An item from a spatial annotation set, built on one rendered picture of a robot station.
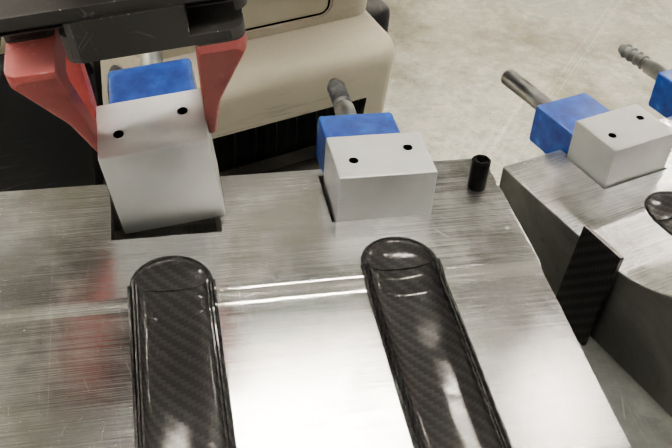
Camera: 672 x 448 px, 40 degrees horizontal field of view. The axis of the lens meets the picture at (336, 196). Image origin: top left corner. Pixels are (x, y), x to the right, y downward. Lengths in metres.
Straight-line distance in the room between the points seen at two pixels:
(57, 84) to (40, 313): 0.10
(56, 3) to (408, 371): 0.21
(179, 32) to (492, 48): 2.18
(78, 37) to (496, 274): 0.22
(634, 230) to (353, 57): 0.33
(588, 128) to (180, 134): 0.26
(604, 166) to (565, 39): 2.07
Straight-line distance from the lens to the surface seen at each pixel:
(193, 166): 0.43
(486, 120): 2.22
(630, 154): 0.58
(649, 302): 0.52
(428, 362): 0.42
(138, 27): 0.37
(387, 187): 0.46
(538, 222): 0.57
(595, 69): 2.53
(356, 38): 0.81
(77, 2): 0.37
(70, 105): 0.41
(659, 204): 0.59
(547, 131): 0.62
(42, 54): 0.39
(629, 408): 0.53
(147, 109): 0.44
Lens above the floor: 1.19
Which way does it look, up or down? 38 degrees down
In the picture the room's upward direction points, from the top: 4 degrees clockwise
